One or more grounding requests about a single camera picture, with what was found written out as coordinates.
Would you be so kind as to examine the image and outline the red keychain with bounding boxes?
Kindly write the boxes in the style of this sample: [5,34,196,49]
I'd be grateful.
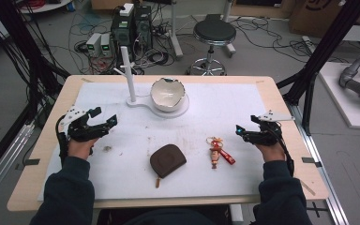
[204,136,237,171]

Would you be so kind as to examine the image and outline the black round stool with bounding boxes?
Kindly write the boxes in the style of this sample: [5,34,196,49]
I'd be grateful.
[185,13,238,77]

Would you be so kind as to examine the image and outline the white box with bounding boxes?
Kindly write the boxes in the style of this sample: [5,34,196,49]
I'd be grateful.
[119,2,135,18]

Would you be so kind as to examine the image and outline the black computer tower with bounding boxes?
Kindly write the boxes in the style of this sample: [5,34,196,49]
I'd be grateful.
[110,11,136,61]
[133,5,154,52]

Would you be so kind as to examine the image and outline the white floor board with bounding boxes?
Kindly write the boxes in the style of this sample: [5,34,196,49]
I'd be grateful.
[318,61,360,131]

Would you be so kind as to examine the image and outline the white desk leg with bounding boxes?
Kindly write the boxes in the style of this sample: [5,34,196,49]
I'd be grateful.
[168,0,185,59]

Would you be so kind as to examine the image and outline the white eggshell bowl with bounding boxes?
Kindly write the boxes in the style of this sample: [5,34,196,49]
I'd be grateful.
[149,77,188,113]

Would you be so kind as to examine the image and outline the person's dark clothing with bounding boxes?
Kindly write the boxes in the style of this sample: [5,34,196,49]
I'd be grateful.
[97,207,233,225]

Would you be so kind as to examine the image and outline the grey power supply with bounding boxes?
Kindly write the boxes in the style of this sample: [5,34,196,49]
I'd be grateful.
[99,33,113,58]
[85,32,103,58]

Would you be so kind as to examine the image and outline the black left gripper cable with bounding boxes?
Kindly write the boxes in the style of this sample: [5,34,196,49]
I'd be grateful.
[54,114,70,167]

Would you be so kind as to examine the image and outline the cardboard box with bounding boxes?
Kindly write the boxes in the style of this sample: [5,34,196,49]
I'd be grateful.
[288,0,360,39]

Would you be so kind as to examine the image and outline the white hanger stand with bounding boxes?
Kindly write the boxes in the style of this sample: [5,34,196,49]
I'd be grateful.
[112,45,191,119]

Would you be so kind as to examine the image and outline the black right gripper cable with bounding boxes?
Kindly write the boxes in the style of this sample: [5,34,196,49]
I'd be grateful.
[275,127,296,178]

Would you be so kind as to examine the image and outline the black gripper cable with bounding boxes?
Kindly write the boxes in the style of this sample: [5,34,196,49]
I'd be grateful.
[54,114,70,167]
[275,127,296,178]

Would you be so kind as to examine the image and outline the white table mat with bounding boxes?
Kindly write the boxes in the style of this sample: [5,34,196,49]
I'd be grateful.
[37,82,295,202]

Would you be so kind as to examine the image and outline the person's right hand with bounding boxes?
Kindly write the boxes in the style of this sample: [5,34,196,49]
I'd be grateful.
[256,142,287,164]

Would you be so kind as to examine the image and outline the grey tape piece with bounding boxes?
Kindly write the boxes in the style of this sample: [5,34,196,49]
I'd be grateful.
[301,157,323,169]
[14,157,41,172]

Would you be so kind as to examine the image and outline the person's left hand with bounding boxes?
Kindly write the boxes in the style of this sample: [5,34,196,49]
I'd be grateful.
[67,137,99,161]

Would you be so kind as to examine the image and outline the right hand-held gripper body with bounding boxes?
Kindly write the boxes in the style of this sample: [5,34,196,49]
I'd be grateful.
[247,109,295,147]

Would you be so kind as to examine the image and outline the brown leather pouch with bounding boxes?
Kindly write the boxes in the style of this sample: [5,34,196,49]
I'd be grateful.
[149,143,188,189]

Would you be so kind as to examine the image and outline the black floor cables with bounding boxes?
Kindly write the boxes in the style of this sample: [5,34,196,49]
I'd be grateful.
[231,16,351,64]

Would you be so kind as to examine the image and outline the aluminium rail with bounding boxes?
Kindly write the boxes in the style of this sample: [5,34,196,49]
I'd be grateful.
[0,122,36,208]
[286,102,351,225]

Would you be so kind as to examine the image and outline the white table leg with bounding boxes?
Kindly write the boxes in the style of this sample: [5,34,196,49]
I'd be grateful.
[229,203,245,225]

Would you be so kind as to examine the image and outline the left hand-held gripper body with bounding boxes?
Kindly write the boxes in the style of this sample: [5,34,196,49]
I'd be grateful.
[59,107,110,143]

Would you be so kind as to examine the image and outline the wooden table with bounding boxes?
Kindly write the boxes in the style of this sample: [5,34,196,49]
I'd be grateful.
[7,74,330,213]

